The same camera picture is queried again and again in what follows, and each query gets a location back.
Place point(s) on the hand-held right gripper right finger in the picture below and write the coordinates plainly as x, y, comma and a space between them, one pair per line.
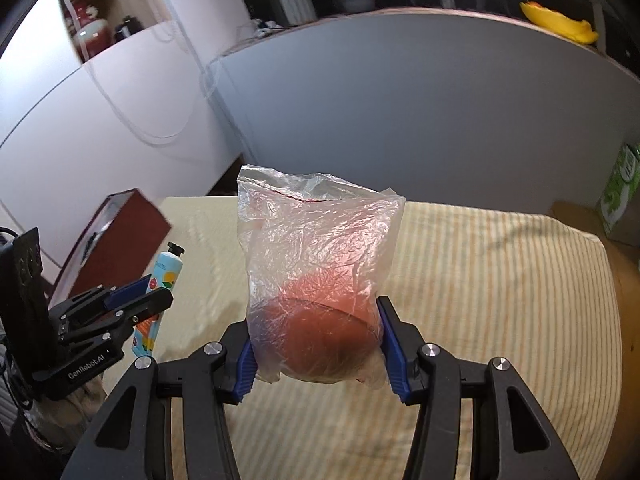
395, 360

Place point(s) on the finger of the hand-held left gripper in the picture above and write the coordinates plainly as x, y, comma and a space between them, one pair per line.
147, 305
127, 294

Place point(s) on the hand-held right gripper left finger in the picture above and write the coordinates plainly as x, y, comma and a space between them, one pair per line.
246, 375

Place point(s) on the teal fruit-print cream tube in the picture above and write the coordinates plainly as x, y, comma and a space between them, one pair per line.
165, 272

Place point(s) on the dark red box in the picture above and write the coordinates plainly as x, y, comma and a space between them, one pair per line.
125, 240

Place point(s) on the red soft ball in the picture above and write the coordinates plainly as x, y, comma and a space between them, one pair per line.
325, 330

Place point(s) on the clear plastic bag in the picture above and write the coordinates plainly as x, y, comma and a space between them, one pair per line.
320, 220

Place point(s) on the striped yellow cloth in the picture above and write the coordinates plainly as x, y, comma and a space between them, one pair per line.
500, 310

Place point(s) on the white cabinet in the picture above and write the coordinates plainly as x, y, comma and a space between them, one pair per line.
100, 135

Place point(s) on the grey board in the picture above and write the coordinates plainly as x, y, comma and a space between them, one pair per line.
400, 110

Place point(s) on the red jar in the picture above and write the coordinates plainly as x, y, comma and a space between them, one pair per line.
90, 35

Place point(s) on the black pot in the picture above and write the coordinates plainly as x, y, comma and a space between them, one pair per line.
127, 30

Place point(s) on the green and white carton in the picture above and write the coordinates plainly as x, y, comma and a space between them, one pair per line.
620, 195

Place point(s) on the yellow plush toy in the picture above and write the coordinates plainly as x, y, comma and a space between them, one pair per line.
555, 22

